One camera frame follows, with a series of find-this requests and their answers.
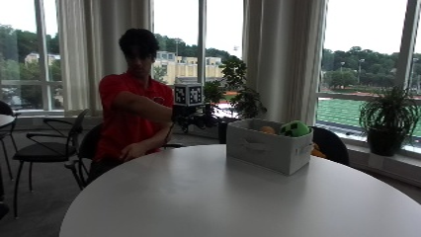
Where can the white marker cube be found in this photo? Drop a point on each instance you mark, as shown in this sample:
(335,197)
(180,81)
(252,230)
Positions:
(188,94)

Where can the tall leafy potted plant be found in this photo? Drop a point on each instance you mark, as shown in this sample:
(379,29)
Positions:
(239,92)

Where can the the person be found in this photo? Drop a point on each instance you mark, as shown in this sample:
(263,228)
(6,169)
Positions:
(126,115)

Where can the orange plush toy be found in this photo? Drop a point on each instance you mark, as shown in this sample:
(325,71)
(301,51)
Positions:
(267,129)

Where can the white fabric storage box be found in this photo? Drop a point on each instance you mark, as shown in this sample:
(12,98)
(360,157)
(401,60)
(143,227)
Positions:
(267,148)

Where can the black chair with armrests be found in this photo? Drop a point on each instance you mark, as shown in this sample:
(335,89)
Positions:
(48,148)

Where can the green plush toy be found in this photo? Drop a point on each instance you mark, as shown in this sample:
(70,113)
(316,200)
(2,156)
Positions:
(295,129)

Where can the white curtain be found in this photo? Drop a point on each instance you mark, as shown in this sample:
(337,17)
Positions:
(103,52)
(285,59)

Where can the black round-backed chair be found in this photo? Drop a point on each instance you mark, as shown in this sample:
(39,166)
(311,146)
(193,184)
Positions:
(331,144)

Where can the spiky potted plant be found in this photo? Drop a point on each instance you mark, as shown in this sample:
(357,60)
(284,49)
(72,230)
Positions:
(388,121)

